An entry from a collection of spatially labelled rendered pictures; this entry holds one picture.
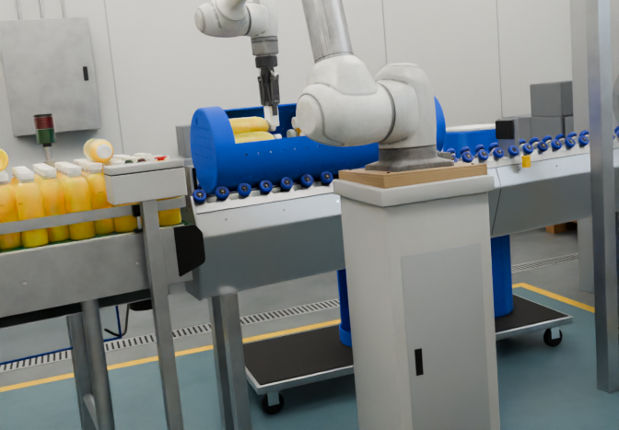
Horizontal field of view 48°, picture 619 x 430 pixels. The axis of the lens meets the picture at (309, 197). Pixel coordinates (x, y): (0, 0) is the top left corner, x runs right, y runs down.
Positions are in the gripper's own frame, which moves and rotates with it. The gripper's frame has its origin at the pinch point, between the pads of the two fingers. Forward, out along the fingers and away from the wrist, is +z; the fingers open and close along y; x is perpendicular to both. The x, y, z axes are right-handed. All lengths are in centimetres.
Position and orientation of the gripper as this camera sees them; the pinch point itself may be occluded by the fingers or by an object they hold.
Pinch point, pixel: (271, 116)
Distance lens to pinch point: 238.6
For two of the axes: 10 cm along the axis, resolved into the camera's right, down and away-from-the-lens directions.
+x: -8.9, 1.4, -4.3
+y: -4.4, -0.9, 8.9
